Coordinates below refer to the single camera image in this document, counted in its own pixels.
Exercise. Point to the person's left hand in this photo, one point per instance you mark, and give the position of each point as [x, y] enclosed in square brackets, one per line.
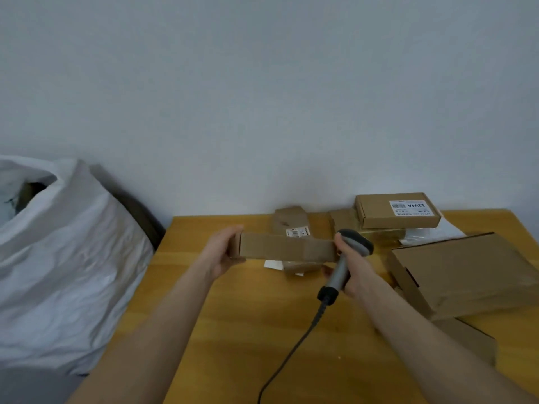
[217, 252]

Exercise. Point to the grey barcode scanner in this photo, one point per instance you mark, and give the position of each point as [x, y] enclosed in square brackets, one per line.
[342, 265]

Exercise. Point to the person's right hand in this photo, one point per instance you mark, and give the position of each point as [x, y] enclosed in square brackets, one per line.
[358, 269]

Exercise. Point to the white plastic mailer bag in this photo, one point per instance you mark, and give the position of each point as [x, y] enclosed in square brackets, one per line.
[429, 233]

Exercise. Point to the person's right forearm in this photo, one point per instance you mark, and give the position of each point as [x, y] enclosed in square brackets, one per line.
[438, 353]

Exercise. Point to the white paper slip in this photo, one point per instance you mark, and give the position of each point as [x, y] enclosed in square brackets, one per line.
[274, 265]

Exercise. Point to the person's left thumb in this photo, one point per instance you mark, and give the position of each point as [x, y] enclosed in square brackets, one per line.
[233, 232]

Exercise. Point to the small labelled cardboard box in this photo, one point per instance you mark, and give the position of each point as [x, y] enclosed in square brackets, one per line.
[292, 222]

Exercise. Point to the long brown cardboard box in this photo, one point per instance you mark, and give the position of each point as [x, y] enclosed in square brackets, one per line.
[286, 247]

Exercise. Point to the flat cardboard box white label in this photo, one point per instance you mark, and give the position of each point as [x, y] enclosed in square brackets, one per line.
[396, 210]

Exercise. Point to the large white plastic bag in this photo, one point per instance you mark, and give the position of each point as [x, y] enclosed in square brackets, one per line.
[63, 265]

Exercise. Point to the flat brown cardboard box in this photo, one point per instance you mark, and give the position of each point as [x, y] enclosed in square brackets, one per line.
[467, 336]

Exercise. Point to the person's left forearm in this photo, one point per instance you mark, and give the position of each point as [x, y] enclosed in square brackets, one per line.
[139, 336]

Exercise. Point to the large brown cardboard box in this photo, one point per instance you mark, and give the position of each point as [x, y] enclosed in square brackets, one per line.
[463, 273]

